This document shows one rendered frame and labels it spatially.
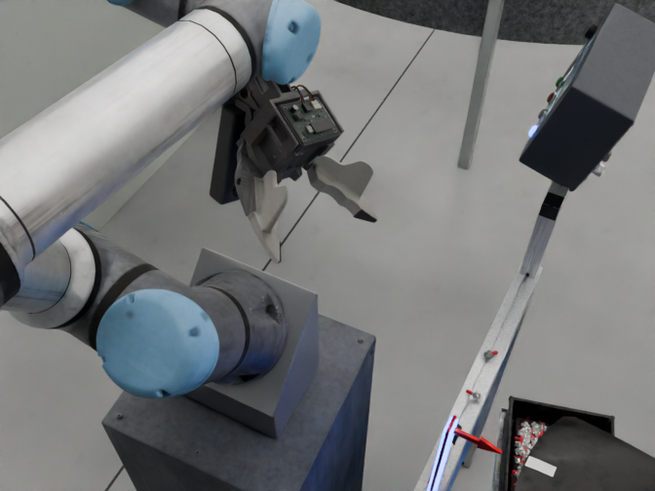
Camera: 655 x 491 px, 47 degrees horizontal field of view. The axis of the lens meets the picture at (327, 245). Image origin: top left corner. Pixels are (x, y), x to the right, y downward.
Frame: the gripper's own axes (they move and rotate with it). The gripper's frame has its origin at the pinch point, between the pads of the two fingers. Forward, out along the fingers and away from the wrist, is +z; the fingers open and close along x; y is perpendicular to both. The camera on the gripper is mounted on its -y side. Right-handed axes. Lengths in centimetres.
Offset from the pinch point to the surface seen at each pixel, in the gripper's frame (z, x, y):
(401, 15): -76, 152, -71
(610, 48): -10, 70, 8
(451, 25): -63, 159, -61
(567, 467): 34.1, 16.6, -2.5
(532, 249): 11, 64, -21
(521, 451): 37, 40, -28
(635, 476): 38.5, 20.2, 2.0
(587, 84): -6, 59, 6
